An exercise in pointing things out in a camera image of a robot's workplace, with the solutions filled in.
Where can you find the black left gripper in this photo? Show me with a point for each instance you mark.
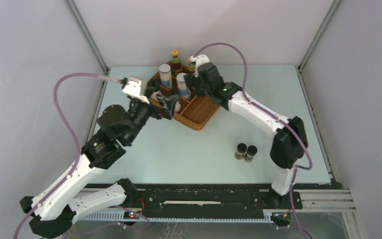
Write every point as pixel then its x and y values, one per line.
pixel 167 111

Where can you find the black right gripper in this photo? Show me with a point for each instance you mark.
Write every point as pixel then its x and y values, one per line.
pixel 192 81

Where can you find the clear-lid blue-label spice jar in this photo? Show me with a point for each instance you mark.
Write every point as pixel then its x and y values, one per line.
pixel 183 90

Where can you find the black-cap spice bottle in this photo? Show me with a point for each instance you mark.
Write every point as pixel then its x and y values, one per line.
pixel 178 107

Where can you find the red sauce bottle yellow cap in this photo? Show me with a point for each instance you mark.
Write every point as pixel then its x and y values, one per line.
pixel 176 62

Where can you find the clear-lid white spice jar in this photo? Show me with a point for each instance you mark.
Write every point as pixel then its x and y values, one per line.
pixel 165 75

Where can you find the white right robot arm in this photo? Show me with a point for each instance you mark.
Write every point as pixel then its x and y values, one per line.
pixel 289 142

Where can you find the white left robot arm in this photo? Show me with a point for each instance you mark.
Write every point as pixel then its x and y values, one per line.
pixel 59 207

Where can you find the brown wicker divided tray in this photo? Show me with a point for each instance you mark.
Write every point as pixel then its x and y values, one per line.
pixel 196 111

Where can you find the small black-cap bottle left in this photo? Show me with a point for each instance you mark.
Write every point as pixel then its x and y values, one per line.
pixel 241 149

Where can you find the small black-cap bottle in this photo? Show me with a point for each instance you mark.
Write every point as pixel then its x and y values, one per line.
pixel 241 149
pixel 250 153

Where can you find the small black-cap bottle right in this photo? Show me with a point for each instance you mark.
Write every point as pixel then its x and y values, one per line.
pixel 250 153

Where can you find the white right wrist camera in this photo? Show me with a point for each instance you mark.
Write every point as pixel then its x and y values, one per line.
pixel 198 61

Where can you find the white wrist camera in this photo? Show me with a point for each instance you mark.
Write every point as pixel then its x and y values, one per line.
pixel 198 61
pixel 132 87

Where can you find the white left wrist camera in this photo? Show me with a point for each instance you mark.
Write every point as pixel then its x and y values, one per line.
pixel 132 87

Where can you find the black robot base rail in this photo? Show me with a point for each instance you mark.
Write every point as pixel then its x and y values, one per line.
pixel 213 201

